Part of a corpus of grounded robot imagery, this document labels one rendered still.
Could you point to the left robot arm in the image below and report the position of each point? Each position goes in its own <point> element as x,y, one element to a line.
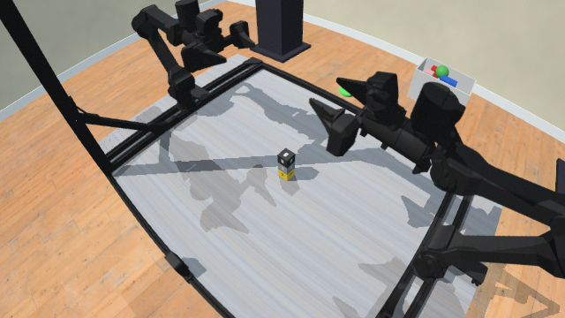
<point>146,24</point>

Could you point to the yellow block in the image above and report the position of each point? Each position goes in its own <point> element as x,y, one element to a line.
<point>284,176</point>

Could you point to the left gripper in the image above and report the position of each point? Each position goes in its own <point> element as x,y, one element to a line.
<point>204,56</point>

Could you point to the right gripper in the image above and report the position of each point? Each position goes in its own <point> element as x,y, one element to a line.
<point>343,129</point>

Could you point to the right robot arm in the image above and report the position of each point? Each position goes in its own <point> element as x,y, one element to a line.
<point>465,172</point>

